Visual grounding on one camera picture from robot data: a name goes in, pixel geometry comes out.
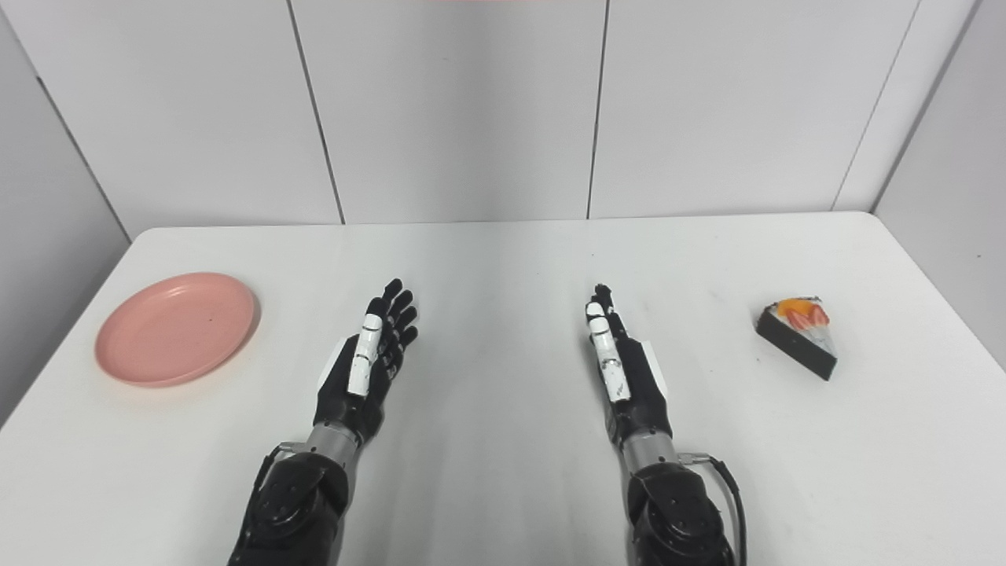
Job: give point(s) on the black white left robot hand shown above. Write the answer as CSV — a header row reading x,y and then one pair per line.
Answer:
x,y
369,389

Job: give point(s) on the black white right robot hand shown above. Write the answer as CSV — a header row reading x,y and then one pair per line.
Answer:
x,y
640,389

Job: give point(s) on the cake slice with fruit topping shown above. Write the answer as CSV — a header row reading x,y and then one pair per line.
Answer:
x,y
798,346

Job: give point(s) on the pink round plate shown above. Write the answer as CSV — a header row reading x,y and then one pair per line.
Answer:
x,y
177,330

